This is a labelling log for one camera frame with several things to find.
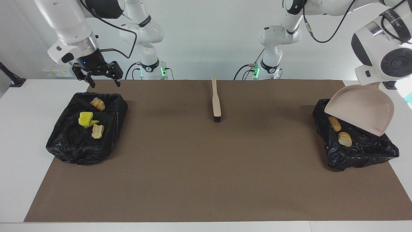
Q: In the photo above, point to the teal background object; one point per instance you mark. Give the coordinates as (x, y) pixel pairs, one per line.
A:
(408, 98)

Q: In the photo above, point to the yellow green scouring sponge piece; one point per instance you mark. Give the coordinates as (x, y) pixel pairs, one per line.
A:
(85, 118)
(95, 122)

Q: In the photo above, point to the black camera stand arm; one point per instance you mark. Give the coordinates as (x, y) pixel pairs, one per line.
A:
(11, 78)
(390, 85)

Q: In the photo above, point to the black trash bag bin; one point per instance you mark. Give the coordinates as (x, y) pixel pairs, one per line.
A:
(363, 151)
(74, 148)

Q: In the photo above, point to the beige hand brush black bristles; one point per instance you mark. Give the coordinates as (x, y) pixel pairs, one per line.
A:
(216, 103)

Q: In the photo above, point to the beige plastic dustpan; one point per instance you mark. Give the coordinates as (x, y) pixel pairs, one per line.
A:
(363, 109)

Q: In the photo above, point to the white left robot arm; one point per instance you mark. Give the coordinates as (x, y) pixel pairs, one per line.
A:
(383, 48)

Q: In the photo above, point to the pale round bread piece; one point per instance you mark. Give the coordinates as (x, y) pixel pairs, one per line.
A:
(97, 131)

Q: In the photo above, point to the white wall box yellow label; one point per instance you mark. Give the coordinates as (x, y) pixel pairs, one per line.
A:
(57, 72)
(67, 71)
(47, 72)

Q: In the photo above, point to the striped orange croissant piece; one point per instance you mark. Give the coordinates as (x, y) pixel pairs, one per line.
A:
(97, 104)

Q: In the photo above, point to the brown fried nugget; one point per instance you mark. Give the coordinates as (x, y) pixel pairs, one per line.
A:
(334, 125)

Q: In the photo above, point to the brown table mat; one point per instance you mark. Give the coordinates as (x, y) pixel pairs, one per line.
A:
(161, 193)

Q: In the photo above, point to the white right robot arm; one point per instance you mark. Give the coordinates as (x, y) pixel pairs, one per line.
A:
(69, 22)

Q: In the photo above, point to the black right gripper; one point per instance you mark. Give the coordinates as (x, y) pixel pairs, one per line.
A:
(93, 61)

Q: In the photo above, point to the pale angular bread chunk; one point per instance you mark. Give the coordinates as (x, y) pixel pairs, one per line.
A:
(345, 139)

